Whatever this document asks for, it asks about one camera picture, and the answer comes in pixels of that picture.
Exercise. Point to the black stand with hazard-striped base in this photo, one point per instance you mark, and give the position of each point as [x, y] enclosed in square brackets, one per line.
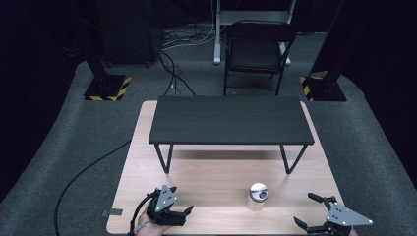
[106, 87]
[324, 88]

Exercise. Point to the white metal stand frame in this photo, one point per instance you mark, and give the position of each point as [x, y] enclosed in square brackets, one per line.
[218, 32]

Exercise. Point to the black folding chair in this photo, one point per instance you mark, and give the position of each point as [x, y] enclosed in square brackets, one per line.
[255, 54]

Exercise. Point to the person's right hand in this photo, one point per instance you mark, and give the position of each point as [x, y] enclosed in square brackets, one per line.
[354, 232]

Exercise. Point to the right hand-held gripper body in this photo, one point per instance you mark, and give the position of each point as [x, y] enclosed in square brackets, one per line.
[344, 218]

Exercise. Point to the black low shelf table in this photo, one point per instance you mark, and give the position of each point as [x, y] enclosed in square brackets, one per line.
[229, 119]

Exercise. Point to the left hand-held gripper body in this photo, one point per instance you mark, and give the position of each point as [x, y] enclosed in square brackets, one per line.
[165, 200]

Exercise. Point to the grey tape strip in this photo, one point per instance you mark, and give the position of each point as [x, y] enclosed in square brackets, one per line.
[112, 212]

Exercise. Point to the person's left hand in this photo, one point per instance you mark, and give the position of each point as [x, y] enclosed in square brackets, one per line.
[151, 227]

